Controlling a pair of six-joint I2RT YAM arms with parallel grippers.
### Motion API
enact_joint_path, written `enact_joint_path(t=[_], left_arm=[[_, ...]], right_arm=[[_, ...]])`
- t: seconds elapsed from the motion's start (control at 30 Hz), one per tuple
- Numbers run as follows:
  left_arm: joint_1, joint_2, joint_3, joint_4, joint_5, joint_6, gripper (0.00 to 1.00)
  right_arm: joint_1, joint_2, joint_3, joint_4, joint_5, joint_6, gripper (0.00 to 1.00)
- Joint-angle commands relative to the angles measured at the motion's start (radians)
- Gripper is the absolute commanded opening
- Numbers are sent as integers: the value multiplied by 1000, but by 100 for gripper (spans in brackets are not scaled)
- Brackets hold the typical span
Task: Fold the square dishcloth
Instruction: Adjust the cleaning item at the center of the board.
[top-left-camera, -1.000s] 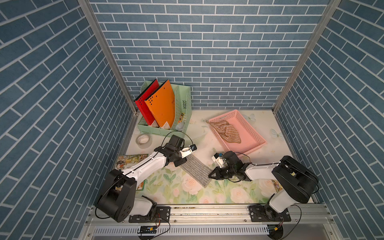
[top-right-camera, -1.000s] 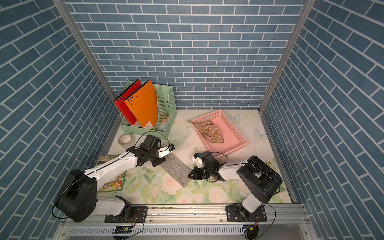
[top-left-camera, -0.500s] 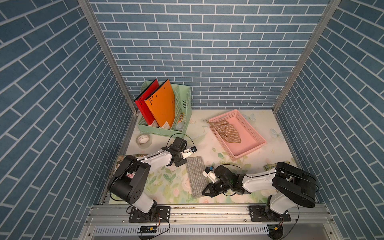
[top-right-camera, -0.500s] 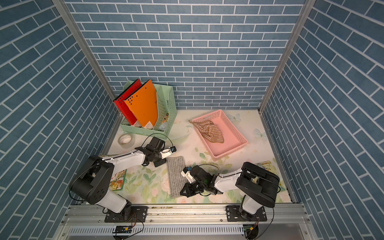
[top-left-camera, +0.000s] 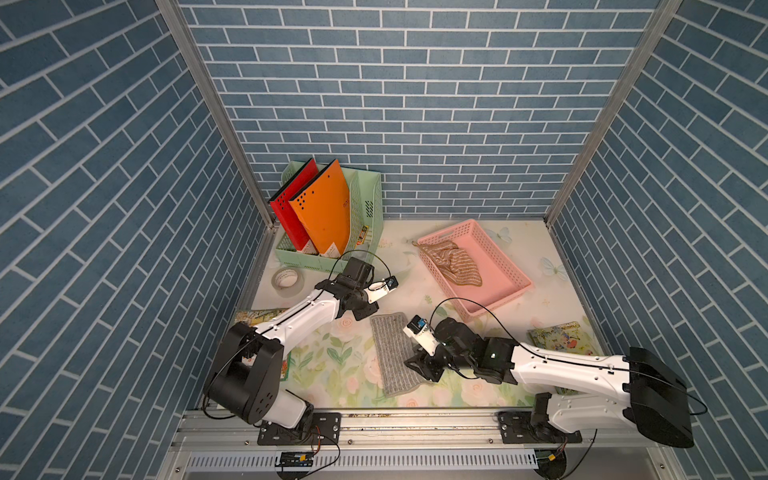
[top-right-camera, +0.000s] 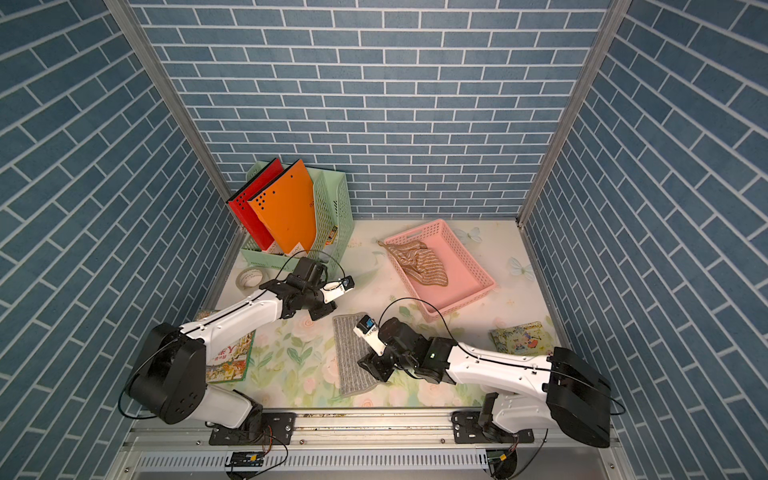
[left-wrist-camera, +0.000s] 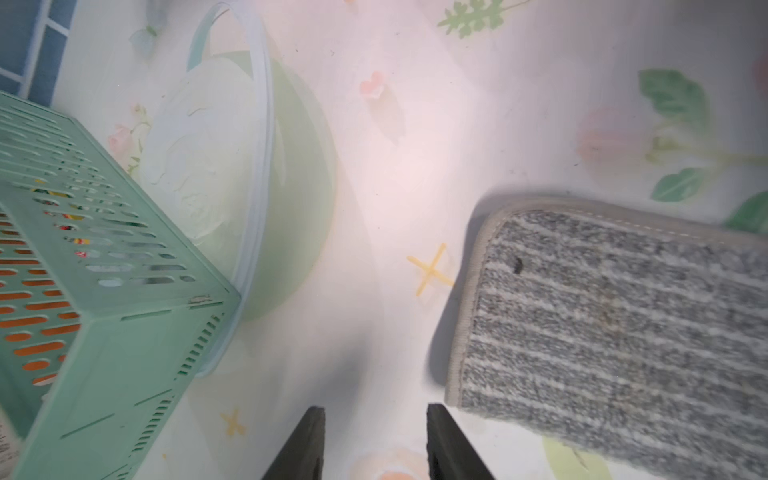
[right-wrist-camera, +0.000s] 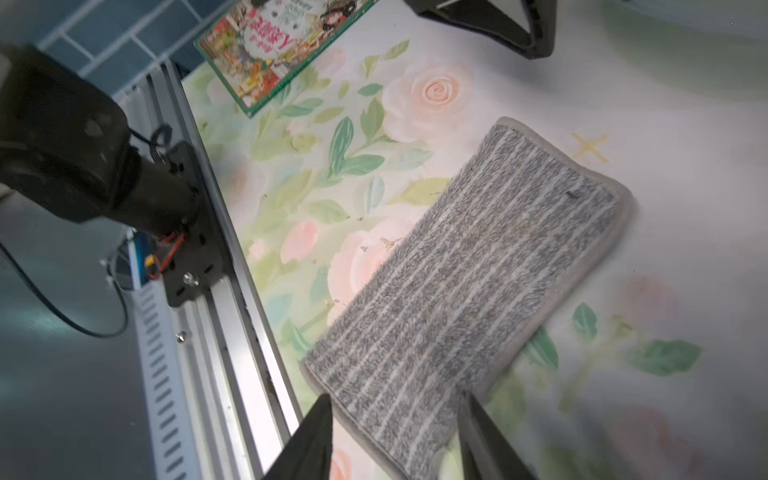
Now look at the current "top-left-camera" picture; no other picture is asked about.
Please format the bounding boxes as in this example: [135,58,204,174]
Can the grey striped dishcloth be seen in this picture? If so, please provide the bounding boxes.
[370,312,425,397]

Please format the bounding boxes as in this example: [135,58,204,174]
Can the brown striped dishcloth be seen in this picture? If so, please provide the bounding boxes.
[413,240,483,287]

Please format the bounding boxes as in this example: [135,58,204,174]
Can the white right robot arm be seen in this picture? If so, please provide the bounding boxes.
[403,316,694,449]

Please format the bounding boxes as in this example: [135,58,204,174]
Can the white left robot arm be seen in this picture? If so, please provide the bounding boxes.
[203,258,398,431]

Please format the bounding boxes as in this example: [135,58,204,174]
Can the clear packing tape roll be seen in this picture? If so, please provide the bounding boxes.
[271,267,304,298]

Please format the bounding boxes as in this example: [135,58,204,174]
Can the pink plastic basket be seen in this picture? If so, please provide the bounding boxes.
[416,220,533,320]

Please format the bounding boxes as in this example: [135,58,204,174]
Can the orange file folder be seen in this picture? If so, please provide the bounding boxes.
[289,160,351,258]

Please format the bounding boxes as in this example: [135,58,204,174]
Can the left picture book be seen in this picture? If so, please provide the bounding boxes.
[233,308,286,327]

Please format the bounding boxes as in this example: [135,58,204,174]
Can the picture book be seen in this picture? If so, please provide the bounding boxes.
[527,321,601,356]
[233,308,286,327]

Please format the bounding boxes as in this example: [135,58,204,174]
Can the green plastic file rack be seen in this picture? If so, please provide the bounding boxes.
[275,168,383,273]

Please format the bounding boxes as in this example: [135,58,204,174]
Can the red file folder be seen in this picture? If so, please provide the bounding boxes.
[268,157,320,252]

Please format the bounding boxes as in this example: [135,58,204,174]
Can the right picture book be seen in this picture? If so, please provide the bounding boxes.
[527,321,601,356]

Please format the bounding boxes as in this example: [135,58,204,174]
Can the small black controller box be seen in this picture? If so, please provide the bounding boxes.
[276,452,314,469]

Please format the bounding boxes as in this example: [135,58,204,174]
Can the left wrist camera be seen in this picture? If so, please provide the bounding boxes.
[364,276,399,304]

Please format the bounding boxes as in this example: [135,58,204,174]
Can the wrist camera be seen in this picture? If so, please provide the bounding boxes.
[364,276,399,304]
[403,315,440,356]

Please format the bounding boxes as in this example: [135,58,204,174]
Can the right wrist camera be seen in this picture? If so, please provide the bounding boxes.
[403,315,440,356]

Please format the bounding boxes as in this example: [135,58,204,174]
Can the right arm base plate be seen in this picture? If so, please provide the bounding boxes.
[496,410,583,445]

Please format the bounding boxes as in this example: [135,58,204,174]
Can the aluminium frame rail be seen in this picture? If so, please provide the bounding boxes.
[170,407,673,452]

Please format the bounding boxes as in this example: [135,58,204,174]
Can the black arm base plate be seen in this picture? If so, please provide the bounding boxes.
[257,411,342,446]

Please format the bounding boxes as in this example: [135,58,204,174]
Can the white perforated cable duct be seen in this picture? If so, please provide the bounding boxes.
[183,449,538,473]

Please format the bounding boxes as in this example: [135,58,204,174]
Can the aluminium corner post right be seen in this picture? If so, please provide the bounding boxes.
[544,0,682,230]

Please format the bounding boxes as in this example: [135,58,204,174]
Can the aluminium corner post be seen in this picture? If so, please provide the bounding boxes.
[155,0,276,228]
[544,0,682,230]

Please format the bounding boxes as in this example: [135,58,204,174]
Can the aluminium corner post left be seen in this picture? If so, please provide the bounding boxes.
[155,0,276,228]

